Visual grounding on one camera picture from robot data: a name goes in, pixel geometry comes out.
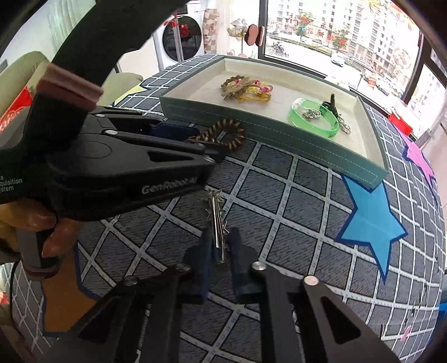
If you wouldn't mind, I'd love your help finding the green jewelry tray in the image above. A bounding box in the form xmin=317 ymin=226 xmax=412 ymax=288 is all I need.
xmin=160 ymin=54 xmax=390 ymax=191

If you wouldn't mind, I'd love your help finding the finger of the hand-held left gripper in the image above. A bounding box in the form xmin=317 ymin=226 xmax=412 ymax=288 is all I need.
xmin=105 ymin=133 xmax=229 ymax=164
xmin=85 ymin=106 xmax=201 ymax=142

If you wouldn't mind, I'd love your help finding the white washing machine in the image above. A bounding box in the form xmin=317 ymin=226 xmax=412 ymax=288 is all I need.
xmin=152 ymin=3 xmax=205 ymax=72

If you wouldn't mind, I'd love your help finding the red printed bag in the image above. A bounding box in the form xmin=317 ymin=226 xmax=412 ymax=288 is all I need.
xmin=0 ymin=85 xmax=34 ymax=131

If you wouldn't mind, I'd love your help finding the yellow hair tie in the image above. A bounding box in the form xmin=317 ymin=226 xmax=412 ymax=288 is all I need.
xmin=237 ymin=89 xmax=271 ymax=104

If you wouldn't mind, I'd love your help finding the red plastic basin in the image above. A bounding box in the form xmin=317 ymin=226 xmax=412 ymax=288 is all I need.
xmin=387 ymin=112 xmax=414 ymax=135

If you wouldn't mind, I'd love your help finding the pink round ornament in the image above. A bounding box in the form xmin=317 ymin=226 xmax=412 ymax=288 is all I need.
xmin=244 ymin=24 xmax=267 ymax=47

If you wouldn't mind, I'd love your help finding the brown braided bracelet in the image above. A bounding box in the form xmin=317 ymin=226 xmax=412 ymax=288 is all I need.
xmin=220 ymin=75 xmax=261 ymax=102

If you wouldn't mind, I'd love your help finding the black claw hair clip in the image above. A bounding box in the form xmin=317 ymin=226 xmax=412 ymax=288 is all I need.
xmin=321 ymin=94 xmax=341 ymax=117

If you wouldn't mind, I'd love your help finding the person's left hand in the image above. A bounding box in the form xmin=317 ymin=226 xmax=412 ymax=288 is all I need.
xmin=0 ymin=202 xmax=82 ymax=261

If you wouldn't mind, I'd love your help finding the silver star hair clip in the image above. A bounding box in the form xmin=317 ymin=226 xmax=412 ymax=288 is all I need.
xmin=203 ymin=188 xmax=231 ymax=264

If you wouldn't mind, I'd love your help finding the white flower ornament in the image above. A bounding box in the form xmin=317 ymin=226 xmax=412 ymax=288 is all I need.
xmin=227 ymin=17 xmax=250 ymax=56

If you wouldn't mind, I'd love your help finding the brown spiral hair tie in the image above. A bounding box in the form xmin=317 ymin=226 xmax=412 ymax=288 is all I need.
xmin=188 ymin=119 xmax=246 ymax=151

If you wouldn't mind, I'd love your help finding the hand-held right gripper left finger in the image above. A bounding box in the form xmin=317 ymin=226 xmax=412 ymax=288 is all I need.
xmin=38 ymin=234 xmax=213 ymax=363

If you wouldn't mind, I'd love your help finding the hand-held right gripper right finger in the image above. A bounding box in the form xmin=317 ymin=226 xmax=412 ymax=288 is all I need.
xmin=229 ymin=228 xmax=400 ymax=363

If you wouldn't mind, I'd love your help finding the pink beaded bracelet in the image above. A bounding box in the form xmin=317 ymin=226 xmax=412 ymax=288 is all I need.
xmin=244 ymin=78 xmax=274 ymax=96

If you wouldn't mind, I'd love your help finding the grey checked star blanket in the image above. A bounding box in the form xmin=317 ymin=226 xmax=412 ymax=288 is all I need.
xmin=10 ymin=54 xmax=447 ymax=363

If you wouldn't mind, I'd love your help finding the green translucent bracelet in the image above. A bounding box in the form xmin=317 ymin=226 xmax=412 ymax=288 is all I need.
xmin=288 ymin=98 xmax=340 ymax=140

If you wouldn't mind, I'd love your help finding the person's left forearm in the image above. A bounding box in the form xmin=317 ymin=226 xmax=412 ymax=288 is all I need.
xmin=37 ymin=0 xmax=189 ymax=110

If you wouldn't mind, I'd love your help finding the checkered vase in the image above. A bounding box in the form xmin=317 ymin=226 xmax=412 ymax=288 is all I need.
xmin=203 ymin=7 xmax=220 ymax=54

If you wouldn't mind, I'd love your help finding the beige sofa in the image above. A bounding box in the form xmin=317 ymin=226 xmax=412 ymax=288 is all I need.
xmin=0 ymin=51 xmax=144 ymax=116

